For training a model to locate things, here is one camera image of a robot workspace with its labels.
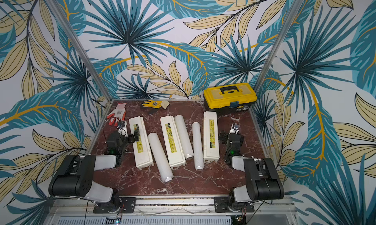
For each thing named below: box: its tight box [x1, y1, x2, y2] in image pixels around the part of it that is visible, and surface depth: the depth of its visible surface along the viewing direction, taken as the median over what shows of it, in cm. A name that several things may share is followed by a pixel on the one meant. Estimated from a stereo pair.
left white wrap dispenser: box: [128, 116, 155, 171], surface depth 87 cm
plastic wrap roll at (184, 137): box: [174, 114, 194, 161], surface depth 94 cm
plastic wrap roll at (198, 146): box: [192, 121, 205, 172], surface depth 93 cm
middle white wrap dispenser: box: [160, 115, 187, 168], surface depth 89 cm
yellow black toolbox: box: [203, 82, 258, 115], surface depth 103 cm
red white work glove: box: [106, 102, 127, 127], surface depth 112 cm
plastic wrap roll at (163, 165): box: [147, 132, 174, 183], surface depth 85 cm
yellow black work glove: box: [141, 99, 163, 109], surface depth 116 cm
